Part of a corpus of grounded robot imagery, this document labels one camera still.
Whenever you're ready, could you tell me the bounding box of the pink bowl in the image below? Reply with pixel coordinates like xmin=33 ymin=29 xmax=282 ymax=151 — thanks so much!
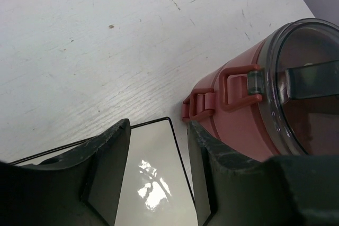
xmin=181 ymin=75 xmax=220 ymax=139
xmin=213 ymin=42 xmax=280 ymax=161

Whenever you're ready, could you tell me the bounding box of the white square plate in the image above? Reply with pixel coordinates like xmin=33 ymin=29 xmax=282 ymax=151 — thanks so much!
xmin=13 ymin=117 xmax=197 ymax=225

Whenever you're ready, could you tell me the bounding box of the dark red lid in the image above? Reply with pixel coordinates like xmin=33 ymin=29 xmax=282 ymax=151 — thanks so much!
xmin=276 ymin=28 xmax=338 ymax=155

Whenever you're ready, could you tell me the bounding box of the grey lunch box lid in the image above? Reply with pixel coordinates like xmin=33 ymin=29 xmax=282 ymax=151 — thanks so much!
xmin=218 ymin=17 xmax=339 ymax=156

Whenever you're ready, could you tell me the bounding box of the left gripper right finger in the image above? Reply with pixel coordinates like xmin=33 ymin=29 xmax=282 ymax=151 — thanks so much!
xmin=188 ymin=121 xmax=338 ymax=225

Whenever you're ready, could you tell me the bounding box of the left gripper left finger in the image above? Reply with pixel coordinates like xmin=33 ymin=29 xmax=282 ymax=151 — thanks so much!
xmin=1 ymin=119 xmax=131 ymax=225

